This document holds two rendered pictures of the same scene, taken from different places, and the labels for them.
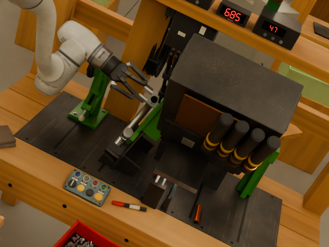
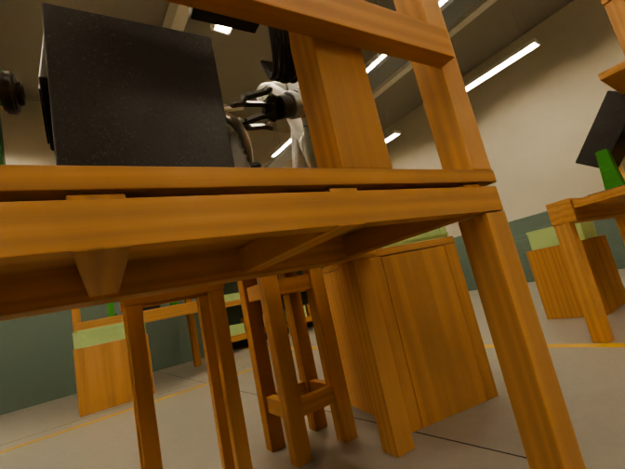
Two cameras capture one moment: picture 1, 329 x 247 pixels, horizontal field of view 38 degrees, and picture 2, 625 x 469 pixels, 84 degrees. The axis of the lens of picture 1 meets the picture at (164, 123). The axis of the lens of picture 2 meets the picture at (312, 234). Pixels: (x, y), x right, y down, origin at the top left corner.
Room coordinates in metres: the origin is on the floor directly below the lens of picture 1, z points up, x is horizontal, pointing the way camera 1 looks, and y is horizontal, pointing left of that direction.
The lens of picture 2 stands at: (2.43, -0.33, 0.65)
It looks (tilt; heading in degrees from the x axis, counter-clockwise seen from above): 10 degrees up; 144
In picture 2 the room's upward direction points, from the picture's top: 12 degrees counter-clockwise
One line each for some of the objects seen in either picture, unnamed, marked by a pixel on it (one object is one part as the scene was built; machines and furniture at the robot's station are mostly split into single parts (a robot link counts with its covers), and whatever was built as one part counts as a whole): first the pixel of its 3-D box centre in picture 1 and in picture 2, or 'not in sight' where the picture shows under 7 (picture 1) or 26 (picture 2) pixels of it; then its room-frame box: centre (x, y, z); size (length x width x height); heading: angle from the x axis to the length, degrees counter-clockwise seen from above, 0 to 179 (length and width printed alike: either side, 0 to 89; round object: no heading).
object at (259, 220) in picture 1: (156, 171); not in sight; (1.58, -0.05, 0.89); 1.10 x 0.42 x 0.02; 86
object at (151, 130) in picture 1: (159, 118); not in sight; (1.52, 0.03, 1.17); 0.13 x 0.12 x 0.20; 86
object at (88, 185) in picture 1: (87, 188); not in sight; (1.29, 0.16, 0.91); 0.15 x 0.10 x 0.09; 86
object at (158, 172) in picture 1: (188, 152); not in sight; (1.47, -0.13, 1.11); 0.39 x 0.16 x 0.03; 176
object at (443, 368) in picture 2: not in sight; (393, 324); (1.01, 1.13, 0.39); 0.68 x 0.52 x 0.79; 166
